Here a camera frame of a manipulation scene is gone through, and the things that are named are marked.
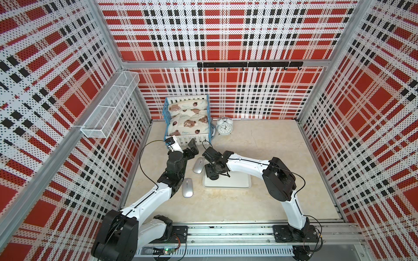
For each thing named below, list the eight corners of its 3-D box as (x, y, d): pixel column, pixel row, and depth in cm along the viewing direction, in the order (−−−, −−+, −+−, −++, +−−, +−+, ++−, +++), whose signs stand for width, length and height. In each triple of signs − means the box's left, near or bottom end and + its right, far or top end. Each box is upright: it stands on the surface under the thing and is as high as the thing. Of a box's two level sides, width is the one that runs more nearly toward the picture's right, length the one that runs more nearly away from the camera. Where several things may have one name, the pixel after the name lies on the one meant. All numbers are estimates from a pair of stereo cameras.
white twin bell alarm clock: (217, 135, 114) (216, 123, 105) (217, 128, 118) (216, 116, 109) (232, 135, 114) (233, 123, 105) (231, 128, 118) (232, 116, 109)
